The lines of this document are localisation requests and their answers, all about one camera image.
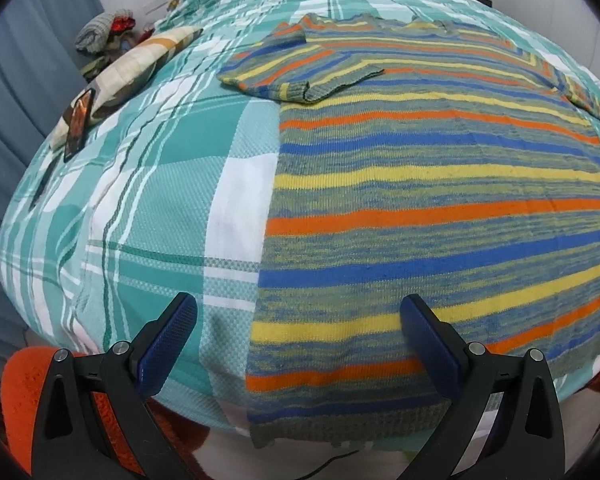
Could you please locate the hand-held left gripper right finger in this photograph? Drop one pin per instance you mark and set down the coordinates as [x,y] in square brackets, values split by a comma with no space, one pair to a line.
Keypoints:
[430,345]

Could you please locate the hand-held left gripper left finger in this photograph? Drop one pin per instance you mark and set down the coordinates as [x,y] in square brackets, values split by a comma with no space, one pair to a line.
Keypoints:
[167,345]

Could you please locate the multicolour striped knit sweater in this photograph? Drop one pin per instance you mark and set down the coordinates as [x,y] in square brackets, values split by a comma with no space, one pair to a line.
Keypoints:
[430,185]

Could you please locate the pile of clothes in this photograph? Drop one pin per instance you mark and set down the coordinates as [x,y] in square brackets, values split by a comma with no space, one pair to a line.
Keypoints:
[97,30]

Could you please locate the person's orange clothing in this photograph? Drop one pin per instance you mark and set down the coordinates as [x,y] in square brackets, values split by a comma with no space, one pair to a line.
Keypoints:
[22,395]

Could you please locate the teal white plaid bed blanket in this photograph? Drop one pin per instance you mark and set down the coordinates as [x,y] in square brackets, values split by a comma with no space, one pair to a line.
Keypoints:
[155,160]

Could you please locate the dark slim stick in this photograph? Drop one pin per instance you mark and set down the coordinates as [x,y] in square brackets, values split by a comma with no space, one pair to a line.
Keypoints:
[42,185]

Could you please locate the dark smartphone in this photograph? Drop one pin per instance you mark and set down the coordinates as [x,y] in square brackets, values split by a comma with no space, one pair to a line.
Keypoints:
[80,120]

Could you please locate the beige patterned pillow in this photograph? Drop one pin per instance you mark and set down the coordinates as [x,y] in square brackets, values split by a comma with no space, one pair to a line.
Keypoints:
[130,65]

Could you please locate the blue curtain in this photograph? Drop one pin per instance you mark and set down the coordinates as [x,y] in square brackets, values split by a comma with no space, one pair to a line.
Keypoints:
[10,85]

